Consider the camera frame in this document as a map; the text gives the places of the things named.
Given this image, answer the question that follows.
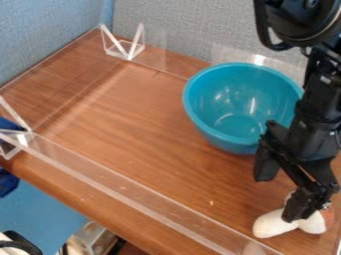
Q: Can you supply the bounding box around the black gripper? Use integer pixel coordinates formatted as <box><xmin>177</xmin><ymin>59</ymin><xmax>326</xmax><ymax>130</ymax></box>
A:
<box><xmin>253</xmin><ymin>101</ymin><xmax>341</xmax><ymax>223</ymax></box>

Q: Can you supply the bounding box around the white brown toy mushroom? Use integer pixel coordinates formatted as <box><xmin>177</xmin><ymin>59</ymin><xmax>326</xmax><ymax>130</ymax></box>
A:
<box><xmin>252</xmin><ymin>192</ymin><xmax>328</xmax><ymax>239</ymax></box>

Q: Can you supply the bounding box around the blue plastic bowl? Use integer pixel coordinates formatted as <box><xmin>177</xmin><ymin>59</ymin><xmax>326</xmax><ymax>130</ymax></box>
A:
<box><xmin>182</xmin><ymin>63</ymin><xmax>302</xmax><ymax>154</ymax></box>

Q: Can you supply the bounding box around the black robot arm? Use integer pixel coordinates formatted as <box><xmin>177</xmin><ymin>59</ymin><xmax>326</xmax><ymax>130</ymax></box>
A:
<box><xmin>253</xmin><ymin>0</ymin><xmax>341</xmax><ymax>222</ymax></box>

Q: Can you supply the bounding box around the white box under table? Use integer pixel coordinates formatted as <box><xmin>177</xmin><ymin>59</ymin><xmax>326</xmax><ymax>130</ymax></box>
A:
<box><xmin>67</xmin><ymin>221</ymin><xmax>118</xmax><ymax>255</ymax></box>

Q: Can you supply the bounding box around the clear acrylic back barrier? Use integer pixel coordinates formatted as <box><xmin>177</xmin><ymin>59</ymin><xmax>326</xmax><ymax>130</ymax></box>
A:
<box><xmin>100</xmin><ymin>23</ymin><xmax>341</xmax><ymax>129</ymax></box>

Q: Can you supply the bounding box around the clear acrylic barrier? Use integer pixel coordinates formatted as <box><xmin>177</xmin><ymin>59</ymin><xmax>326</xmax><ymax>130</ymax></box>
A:
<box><xmin>100</xmin><ymin>23</ymin><xmax>341</xmax><ymax>129</ymax></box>
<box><xmin>3</xmin><ymin>133</ymin><xmax>284</xmax><ymax>255</ymax></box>

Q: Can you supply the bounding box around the clear acrylic front barrier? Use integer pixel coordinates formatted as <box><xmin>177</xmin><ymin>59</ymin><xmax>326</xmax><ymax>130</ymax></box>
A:
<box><xmin>3</xmin><ymin>133</ymin><xmax>284</xmax><ymax>255</ymax></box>

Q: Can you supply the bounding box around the blue clamp object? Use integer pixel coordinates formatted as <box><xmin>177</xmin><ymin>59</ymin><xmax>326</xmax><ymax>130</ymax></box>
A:
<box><xmin>0</xmin><ymin>116</ymin><xmax>28</xmax><ymax>199</ymax></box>

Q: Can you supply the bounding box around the black white device corner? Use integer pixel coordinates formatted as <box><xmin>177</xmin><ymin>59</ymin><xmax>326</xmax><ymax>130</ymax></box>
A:
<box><xmin>0</xmin><ymin>231</ymin><xmax>43</xmax><ymax>255</ymax></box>

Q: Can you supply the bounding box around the clear acrylic corner bracket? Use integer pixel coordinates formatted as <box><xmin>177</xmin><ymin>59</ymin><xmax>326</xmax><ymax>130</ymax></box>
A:
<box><xmin>99</xmin><ymin>23</ymin><xmax>146</xmax><ymax>61</ymax></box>

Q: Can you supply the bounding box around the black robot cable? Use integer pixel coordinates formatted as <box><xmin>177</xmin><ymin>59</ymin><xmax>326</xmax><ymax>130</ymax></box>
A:
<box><xmin>253</xmin><ymin>0</ymin><xmax>294</xmax><ymax>53</ymax></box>

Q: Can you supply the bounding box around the clear acrylic left bracket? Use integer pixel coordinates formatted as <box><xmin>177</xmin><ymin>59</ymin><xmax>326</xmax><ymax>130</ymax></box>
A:
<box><xmin>0</xmin><ymin>96</ymin><xmax>34</xmax><ymax>160</ymax></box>

